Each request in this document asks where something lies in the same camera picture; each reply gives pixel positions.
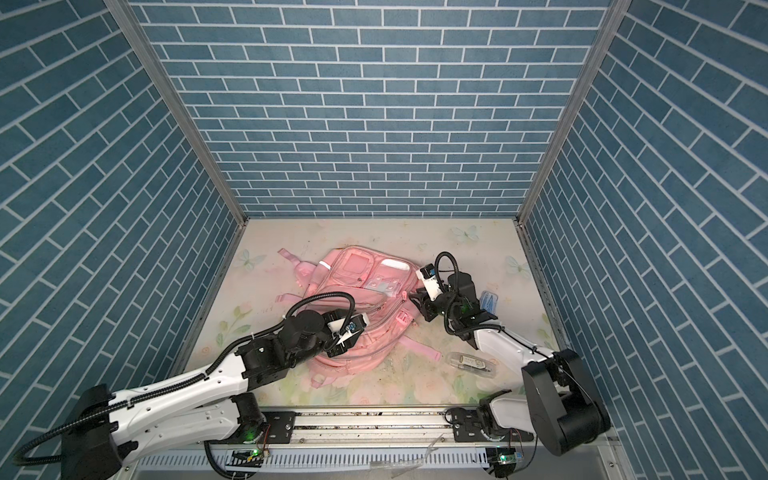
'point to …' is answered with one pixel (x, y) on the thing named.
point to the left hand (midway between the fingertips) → (357, 318)
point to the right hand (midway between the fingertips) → (413, 290)
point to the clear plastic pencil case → (473, 364)
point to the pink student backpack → (378, 285)
